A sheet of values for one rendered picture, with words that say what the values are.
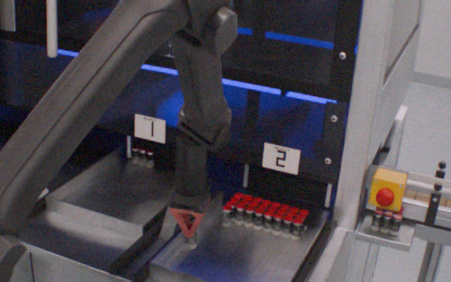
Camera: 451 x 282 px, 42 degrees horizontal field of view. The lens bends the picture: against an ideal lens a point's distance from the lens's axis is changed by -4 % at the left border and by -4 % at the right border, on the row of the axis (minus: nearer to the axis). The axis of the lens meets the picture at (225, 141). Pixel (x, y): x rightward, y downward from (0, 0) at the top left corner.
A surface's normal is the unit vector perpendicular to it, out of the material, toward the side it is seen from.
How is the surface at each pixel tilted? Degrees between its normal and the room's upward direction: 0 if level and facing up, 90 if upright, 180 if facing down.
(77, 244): 0
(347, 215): 90
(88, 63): 53
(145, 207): 0
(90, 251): 0
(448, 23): 90
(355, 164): 90
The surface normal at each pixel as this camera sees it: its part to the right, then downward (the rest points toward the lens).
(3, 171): -0.08, -0.25
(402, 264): 0.07, -0.92
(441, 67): -0.39, 0.34
